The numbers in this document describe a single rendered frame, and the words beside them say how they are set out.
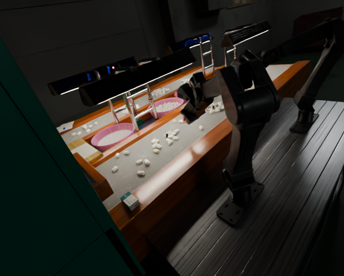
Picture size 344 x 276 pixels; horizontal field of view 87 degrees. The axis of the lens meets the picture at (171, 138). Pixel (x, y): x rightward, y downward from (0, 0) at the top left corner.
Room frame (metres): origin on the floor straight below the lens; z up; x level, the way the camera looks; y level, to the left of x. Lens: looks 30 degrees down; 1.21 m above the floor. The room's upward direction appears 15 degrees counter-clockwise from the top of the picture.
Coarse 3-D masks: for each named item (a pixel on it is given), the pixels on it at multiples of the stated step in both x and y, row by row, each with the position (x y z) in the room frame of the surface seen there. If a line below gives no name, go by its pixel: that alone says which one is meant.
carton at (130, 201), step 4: (128, 192) 0.46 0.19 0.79; (124, 196) 0.45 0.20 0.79; (128, 196) 0.44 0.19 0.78; (132, 196) 0.44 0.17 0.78; (124, 200) 0.43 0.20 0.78; (128, 200) 0.43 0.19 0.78; (132, 200) 0.42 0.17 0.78; (136, 200) 0.42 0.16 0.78; (128, 204) 0.41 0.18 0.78; (132, 204) 0.41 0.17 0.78; (136, 204) 0.41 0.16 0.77; (132, 208) 0.40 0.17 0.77
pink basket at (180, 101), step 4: (160, 100) 1.39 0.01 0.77; (164, 100) 1.39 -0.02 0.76; (176, 100) 1.35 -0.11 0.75; (180, 100) 1.30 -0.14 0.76; (156, 104) 1.37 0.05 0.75; (160, 104) 1.38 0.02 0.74; (148, 108) 1.28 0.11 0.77; (176, 108) 1.16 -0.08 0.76; (152, 112) 1.18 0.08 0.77; (160, 112) 1.14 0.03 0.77; (164, 112) 1.14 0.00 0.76; (168, 112) 1.15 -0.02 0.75; (160, 116) 1.16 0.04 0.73
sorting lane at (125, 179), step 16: (208, 112) 1.01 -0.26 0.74; (224, 112) 0.95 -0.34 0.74; (160, 128) 0.97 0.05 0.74; (176, 128) 0.92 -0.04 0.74; (192, 128) 0.87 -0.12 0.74; (208, 128) 0.82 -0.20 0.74; (144, 144) 0.83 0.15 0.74; (160, 144) 0.79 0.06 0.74; (176, 144) 0.75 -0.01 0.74; (192, 144) 0.72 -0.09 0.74; (112, 160) 0.76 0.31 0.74; (128, 160) 0.72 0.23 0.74; (160, 160) 0.65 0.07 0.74; (112, 176) 0.63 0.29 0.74; (128, 176) 0.60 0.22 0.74; (144, 176) 0.58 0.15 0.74; (112, 208) 0.45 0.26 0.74
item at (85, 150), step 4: (84, 144) 0.94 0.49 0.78; (88, 144) 0.93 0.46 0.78; (76, 148) 0.91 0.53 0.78; (80, 148) 0.90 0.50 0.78; (84, 148) 0.88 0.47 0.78; (88, 148) 0.87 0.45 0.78; (92, 148) 0.86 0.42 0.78; (72, 152) 0.88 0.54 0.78; (80, 152) 0.85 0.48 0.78; (84, 152) 0.84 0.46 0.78; (88, 152) 0.83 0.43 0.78; (92, 152) 0.82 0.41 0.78; (84, 156) 0.80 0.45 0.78; (88, 156) 0.79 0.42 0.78
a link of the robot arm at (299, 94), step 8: (328, 40) 0.75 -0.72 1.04; (328, 48) 0.73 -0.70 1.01; (336, 48) 0.70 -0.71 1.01; (328, 56) 0.71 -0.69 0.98; (336, 56) 0.70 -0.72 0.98; (320, 64) 0.73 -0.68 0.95; (328, 64) 0.71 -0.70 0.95; (312, 72) 0.75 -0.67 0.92; (320, 72) 0.72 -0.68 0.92; (328, 72) 0.71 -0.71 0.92; (312, 80) 0.73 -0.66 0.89; (320, 80) 0.72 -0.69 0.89; (304, 88) 0.75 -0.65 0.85; (312, 88) 0.73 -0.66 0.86; (296, 96) 0.78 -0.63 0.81; (304, 96) 0.73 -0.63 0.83; (312, 96) 0.72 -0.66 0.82; (296, 104) 0.75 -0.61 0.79; (312, 104) 0.71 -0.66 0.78
